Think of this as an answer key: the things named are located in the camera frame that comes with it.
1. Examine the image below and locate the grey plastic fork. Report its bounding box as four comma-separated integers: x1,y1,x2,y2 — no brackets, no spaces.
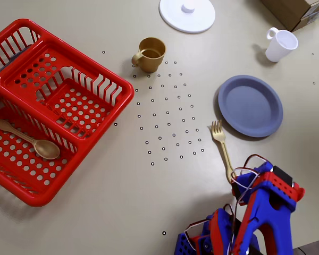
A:
0,45,30,80

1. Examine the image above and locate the gold plastic cup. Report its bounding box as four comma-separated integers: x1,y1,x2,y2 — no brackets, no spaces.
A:
131,37,167,74

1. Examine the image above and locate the red white servo cable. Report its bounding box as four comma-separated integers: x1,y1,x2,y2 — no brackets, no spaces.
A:
230,154,272,210
184,203,239,252

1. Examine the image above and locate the white round lid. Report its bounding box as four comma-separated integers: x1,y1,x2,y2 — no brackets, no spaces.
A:
158,0,216,34

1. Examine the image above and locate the brown cardboard box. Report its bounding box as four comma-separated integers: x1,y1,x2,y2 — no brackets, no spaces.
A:
259,0,319,32

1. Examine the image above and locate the gold plastic spoon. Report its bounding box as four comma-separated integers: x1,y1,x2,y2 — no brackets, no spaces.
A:
0,119,61,160

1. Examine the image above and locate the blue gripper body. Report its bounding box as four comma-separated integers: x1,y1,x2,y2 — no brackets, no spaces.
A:
232,182,246,206

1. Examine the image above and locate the red plastic dish basket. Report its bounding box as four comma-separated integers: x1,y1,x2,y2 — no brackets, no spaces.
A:
0,18,136,208

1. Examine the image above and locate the gold plastic fork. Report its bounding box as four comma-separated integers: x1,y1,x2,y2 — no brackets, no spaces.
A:
211,120,236,184

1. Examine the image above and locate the grey plastic plate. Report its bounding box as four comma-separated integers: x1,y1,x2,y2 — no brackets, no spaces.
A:
217,75,284,138

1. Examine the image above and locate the white plastic cup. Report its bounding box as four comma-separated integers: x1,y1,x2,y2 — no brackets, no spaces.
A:
265,27,299,63

